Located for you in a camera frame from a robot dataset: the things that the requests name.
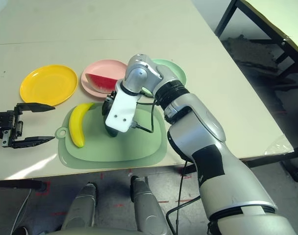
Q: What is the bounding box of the long black right arm cable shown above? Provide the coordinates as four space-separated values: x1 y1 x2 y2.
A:
165 160 201 235

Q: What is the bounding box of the yellow plastic plate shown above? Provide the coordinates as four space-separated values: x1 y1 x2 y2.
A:
19 64 78 106

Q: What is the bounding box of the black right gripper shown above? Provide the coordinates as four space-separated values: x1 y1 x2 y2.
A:
101 90 117 117

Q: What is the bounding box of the grey left robot leg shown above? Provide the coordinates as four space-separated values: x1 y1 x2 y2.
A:
61 182 98 231

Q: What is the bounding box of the grey right robot leg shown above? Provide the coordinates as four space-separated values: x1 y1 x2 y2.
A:
130 175 170 235

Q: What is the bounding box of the thin white floor cable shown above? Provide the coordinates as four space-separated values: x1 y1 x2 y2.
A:
13 189 33 231

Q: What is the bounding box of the mint green plastic plate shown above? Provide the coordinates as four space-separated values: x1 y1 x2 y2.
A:
141 58 188 97

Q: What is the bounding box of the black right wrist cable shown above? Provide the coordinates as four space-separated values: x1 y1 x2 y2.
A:
132 96 156 134

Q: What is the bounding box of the yellow toy banana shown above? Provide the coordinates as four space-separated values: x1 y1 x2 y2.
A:
69 102 95 148

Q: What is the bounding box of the green silicone cutting mat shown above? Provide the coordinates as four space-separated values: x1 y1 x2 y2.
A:
55 102 168 169

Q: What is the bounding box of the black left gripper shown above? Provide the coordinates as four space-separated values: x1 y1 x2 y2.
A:
0 102 56 149

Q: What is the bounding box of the dark green toy avocado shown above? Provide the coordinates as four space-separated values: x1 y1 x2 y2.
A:
103 115 121 139

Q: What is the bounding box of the beige table with dark frame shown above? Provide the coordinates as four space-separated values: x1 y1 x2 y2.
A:
214 0 298 83

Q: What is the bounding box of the grey robot leg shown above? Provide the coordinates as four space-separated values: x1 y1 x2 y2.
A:
130 175 170 235
61 182 98 231

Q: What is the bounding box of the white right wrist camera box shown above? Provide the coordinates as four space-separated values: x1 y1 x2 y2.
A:
105 80 142 133

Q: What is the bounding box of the red toy watermelon slice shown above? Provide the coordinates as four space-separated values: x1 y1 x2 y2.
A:
86 72 122 94

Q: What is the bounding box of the pink plastic plate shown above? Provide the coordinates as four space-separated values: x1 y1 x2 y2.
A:
80 59 130 101

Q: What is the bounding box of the grey robot torso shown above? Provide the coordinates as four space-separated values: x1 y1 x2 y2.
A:
45 226 169 235

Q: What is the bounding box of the clear plastic film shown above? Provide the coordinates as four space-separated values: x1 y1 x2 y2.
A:
264 135 296 157

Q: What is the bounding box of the black table crossbar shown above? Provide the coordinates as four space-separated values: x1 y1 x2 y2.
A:
0 179 46 192

